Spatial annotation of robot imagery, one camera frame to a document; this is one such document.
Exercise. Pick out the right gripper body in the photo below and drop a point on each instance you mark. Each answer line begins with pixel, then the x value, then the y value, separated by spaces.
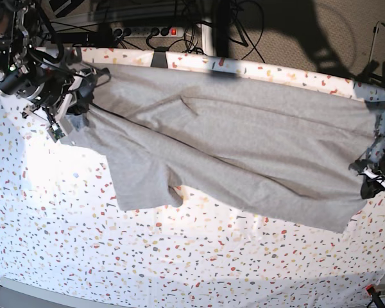
pixel 50 101

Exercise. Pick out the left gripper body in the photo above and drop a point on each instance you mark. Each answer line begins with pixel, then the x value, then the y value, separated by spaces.
pixel 376 173

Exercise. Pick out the grey T-shirt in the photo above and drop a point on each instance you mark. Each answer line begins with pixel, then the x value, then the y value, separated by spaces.
pixel 261 147

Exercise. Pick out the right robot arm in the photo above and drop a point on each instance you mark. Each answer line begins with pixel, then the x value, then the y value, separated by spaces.
pixel 34 67

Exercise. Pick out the black table clamp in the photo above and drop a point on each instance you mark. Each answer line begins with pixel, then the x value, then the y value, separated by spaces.
pixel 159 59

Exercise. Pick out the white power strip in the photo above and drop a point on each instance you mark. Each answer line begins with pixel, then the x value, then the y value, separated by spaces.
pixel 144 32

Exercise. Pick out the red black spring clamp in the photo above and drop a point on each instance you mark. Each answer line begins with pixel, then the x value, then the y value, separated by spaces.
pixel 377 296

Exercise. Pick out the terrazzo pattern table cloth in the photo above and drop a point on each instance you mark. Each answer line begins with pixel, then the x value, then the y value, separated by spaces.
pixel 61 227

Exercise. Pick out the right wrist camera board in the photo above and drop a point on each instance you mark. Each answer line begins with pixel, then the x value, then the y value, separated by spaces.
pixel 55 132

